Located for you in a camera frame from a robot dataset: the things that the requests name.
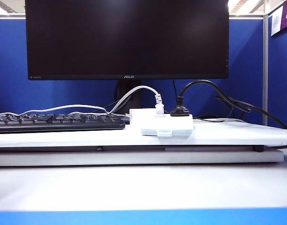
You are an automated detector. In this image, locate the white power strip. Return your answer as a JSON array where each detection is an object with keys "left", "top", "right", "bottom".
[{"left": 140, "top": 113, "right": 194, "bottom": 138}]

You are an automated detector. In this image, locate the black ASUS monitor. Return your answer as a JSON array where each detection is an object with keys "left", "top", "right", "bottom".
[{"left": 25, "top": 0, "right": 229, "bottom": 81}]

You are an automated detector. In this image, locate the black keyboard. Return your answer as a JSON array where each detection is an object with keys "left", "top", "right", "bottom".
[{"left": 0, "top": 113, "right": 126, "bottom": 134}]

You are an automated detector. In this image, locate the thick black cable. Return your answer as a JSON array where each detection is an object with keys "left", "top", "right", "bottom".
[{"left": 214, "top": 93, "right": 287, "bottom": 130}]

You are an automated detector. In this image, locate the black monitor stand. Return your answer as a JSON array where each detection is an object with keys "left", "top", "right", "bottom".
[{"left": 114, "top": 79, "right": 144, "bottom": 111}]

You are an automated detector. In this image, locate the silver partition top rail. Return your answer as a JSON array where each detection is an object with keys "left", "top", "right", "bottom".
[{"left": 0, "top": 14, "right": 264, "bottom": 20}]

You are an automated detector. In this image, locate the black plug with cable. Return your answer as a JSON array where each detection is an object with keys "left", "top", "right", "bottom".
[{"left": 170, "top": 79, "right": 252, "bottom": 117}]

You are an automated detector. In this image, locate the white charger block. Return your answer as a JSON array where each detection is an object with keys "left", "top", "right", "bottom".
[{"left": 129, "top": 108, "right": 157, "bottom": 129}]

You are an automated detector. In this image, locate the white USB charger cable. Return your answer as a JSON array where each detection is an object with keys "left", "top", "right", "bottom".
[{"left": 0, "top": 104, "right": 131, "bottom": 118}]

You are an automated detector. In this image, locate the white plug with cable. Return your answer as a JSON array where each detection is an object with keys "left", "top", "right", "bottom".
[{"left": 68, "top": 84, "right": 166, "bottom": 116}]

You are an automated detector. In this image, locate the thin black cable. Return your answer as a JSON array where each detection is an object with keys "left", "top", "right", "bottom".
[{"left": 172, "top": 79, "right": 179, "bottom": 104}]

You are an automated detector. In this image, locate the silver partition post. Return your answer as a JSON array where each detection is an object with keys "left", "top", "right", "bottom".
[{"left": 262, "top": 13, "right": 269, "bottom": 126}]

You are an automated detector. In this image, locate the white power strip cord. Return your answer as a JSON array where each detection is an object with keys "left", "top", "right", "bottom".
[{"left": 193, "top": 118, "right": 240, "bottom": 122}]

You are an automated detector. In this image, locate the white riser base board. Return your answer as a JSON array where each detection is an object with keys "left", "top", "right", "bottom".
[{"left": 0, "top": 150, "right": 285, "bottom": 167}]

